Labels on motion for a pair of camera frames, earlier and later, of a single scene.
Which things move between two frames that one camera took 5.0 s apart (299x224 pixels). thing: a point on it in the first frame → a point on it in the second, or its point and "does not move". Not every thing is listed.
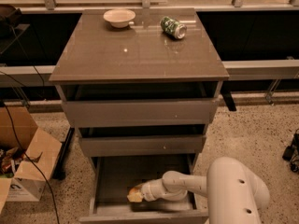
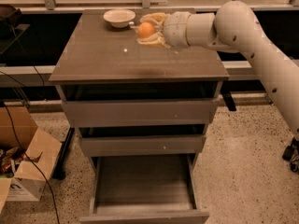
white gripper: x=149 y=190 → x=175 y=29
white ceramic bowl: x=119 y=18 does not move
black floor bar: x=60 y=171 does not move
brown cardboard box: x=28 y=155 does not move
